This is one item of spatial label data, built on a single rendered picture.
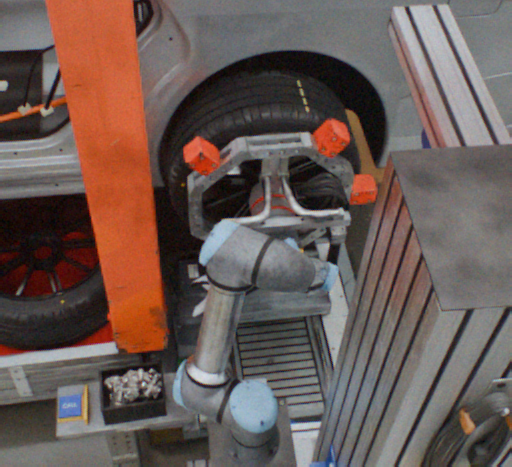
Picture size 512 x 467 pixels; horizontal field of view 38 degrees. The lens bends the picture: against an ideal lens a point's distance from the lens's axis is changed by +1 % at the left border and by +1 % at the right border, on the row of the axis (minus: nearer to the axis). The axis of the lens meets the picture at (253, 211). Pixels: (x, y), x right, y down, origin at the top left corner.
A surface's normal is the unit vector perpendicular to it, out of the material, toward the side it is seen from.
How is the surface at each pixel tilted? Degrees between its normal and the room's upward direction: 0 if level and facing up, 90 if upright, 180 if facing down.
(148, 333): 90
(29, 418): 0
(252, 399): 7
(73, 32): 90
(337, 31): 90
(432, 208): 0
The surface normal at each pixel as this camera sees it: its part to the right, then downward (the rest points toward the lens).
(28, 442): 0.04, -0.64
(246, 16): 0.15, 0.76
